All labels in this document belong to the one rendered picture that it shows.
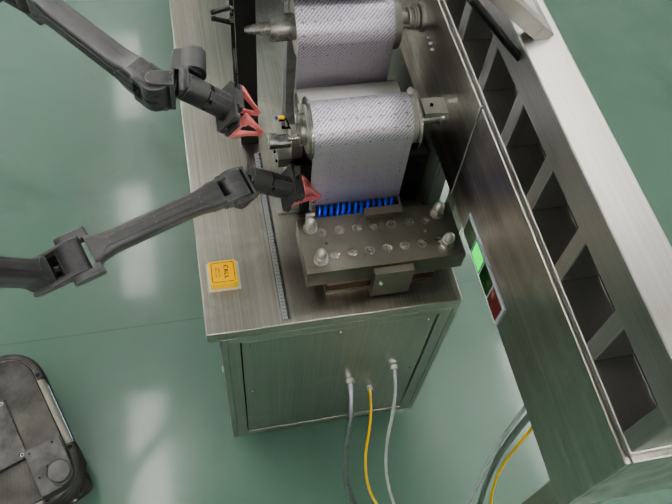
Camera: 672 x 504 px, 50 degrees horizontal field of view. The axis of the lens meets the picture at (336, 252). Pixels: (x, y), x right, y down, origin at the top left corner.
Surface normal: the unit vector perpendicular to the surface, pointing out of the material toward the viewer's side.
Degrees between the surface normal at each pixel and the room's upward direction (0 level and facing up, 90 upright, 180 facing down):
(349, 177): 90
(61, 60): 0
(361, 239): 0
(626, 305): 90
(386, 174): 90
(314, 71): 92
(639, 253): 0
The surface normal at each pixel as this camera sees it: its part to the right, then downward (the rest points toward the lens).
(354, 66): 0.19, 0.85
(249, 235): 0.07, -0.54
